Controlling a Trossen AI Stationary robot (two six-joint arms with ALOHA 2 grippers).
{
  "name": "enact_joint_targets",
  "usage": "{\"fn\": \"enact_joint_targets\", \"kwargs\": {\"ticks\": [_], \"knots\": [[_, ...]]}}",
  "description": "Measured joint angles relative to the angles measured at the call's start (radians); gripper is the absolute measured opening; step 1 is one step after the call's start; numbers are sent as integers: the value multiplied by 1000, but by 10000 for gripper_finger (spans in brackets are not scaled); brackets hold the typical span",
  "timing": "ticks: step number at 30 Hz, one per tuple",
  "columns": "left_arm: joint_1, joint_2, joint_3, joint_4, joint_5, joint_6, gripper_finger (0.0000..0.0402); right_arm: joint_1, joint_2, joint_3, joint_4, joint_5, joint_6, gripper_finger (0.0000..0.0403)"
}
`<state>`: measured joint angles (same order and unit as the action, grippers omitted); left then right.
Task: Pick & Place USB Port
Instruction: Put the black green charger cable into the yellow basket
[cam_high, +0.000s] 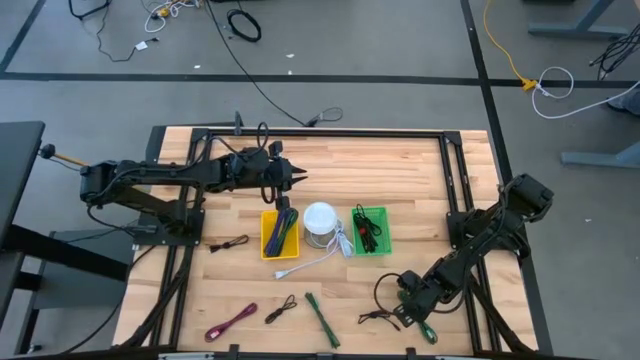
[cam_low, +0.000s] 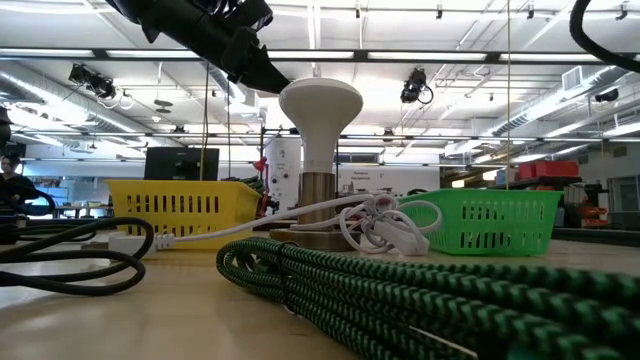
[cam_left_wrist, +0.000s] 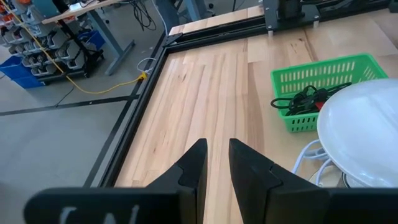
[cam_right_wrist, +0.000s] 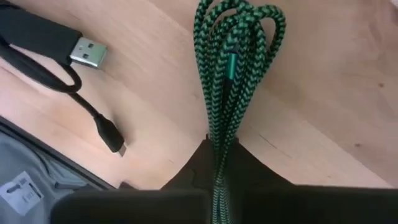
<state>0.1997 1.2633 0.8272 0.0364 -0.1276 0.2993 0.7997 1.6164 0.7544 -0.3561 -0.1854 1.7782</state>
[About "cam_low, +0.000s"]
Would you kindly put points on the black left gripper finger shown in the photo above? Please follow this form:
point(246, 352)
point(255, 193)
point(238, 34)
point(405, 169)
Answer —
point(255, 70)

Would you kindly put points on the white machine cabinet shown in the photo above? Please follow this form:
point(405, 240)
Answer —
point(282, 175)

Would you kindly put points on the black computer monitor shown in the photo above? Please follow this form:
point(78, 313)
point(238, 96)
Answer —
point(181, 163)

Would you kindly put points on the yellow plastic basket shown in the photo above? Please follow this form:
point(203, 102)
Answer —
point(175, 205)

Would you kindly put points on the white signboard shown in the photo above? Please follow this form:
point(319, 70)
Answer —
point(387, 178)

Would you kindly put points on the person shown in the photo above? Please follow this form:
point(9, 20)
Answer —
point(12, 185)

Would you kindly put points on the green plastic basket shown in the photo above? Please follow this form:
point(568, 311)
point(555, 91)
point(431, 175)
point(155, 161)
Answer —
point(480, 220)

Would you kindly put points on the red storage bins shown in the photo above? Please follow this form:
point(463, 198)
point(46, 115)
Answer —
point(547, 169)

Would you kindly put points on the black ceiling-mounted camera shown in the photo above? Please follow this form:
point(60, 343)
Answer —
point(92, 80)
point(414, 85)
point(607, 95)

